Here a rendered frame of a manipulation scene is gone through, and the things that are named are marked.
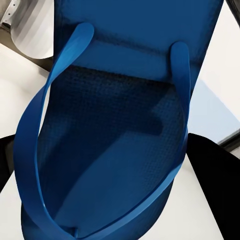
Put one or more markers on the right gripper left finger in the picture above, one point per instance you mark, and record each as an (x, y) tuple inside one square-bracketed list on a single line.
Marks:
[(6, 159)]

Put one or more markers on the fixed window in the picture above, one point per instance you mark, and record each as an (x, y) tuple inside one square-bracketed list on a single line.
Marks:
[(214, 110)]

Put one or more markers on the sandal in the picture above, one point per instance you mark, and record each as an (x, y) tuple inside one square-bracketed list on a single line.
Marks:
[(115, 131)]

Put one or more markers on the table lamp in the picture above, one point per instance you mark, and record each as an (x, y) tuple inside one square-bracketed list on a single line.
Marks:
[(32, 26)]

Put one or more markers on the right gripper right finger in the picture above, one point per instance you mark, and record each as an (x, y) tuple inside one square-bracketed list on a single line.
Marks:
[(218, 172)]

